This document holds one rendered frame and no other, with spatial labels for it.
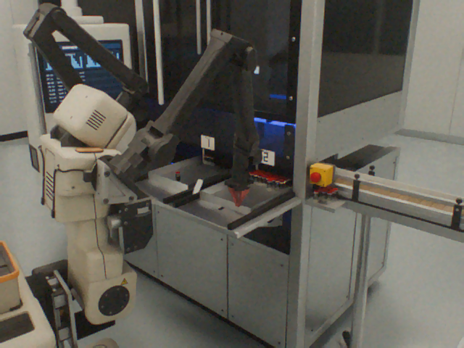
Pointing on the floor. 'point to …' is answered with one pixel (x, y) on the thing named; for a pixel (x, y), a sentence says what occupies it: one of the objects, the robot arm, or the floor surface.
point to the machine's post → (300, 258)
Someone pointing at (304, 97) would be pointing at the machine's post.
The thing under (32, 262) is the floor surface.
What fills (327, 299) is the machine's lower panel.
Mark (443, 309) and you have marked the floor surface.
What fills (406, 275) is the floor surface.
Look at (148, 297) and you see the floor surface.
